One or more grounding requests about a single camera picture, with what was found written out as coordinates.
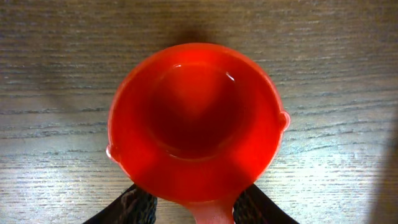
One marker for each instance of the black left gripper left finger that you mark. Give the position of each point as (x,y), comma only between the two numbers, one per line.
(133,206)

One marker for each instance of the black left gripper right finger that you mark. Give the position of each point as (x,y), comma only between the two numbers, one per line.
(253,206)

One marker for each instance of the red plastic measuring scoop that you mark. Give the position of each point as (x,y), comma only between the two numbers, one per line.
(196,124)

